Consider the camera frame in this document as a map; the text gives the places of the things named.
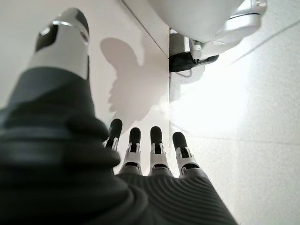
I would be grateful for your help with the white cabinet door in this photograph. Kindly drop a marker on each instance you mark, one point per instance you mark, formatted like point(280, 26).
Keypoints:
point(70, 105)

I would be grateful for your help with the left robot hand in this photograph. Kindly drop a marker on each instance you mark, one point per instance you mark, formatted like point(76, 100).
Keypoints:
point(58, 164)

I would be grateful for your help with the black robot foot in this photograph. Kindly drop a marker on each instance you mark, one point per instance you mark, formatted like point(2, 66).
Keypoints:
point(180, 63)

